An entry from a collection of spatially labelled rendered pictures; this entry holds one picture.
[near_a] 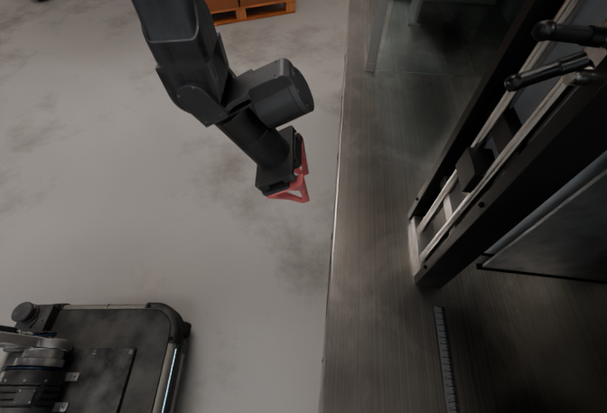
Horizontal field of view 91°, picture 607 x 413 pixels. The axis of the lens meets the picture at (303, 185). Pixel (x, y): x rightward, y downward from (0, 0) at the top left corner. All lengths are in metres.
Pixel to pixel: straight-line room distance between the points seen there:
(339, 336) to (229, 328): 1.00
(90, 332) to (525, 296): 1.38
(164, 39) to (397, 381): 0.57
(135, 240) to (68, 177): 0.71
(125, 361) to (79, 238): 0.88
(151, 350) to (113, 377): 0.13
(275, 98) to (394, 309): 0.43
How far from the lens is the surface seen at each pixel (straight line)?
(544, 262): 0.70
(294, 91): 0.36
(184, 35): 0.33
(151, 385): 1.34
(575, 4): 0.39
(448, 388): 0.61
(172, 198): 1.93
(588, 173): 0.54
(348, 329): 0.58
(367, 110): 0.91
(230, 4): 3.45
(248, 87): 0.37
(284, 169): 0.43
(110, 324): 1.45
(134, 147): 2.32
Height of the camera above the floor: 1.47
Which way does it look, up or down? 54 degrees down
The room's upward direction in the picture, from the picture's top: straight up
